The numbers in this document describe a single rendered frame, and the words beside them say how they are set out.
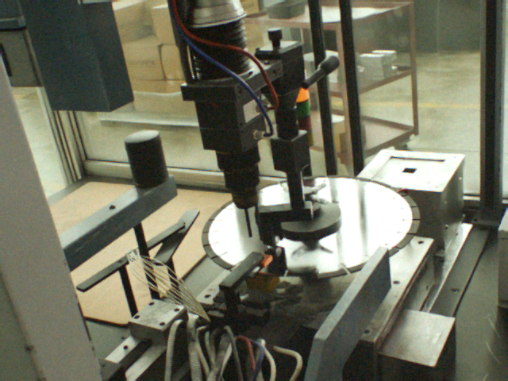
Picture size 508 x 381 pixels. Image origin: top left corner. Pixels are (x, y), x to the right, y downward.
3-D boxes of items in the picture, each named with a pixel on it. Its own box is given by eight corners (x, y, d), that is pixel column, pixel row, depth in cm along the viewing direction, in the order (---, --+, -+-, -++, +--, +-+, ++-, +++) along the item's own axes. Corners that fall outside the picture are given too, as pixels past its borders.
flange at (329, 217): (338, 201, 105) (336, 187, 104) (345, 232, 95) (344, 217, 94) (274, 209, 106) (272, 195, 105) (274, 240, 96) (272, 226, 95)
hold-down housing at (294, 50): (291, 160, 92) (272, 24, 83) (317, 164, 89) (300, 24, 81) (268, 174, 88) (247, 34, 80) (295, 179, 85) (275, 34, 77)
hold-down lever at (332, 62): (303, 74, 89) (301, 55, 88) (342, 73, 86) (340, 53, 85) (277, 90, 83) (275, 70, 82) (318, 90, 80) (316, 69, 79)
